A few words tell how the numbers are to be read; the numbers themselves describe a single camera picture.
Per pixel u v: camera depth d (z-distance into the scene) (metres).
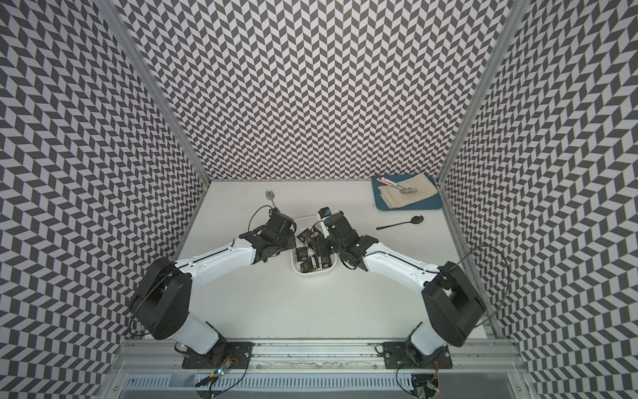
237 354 0.72
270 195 1.12
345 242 0.64
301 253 0.92
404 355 0.65
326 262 0.89
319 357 0.75
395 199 1.11
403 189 1.13
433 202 1.08
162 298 0.44
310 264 0.87
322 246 0.75
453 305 0.43
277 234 0.69
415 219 1.02
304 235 0.98
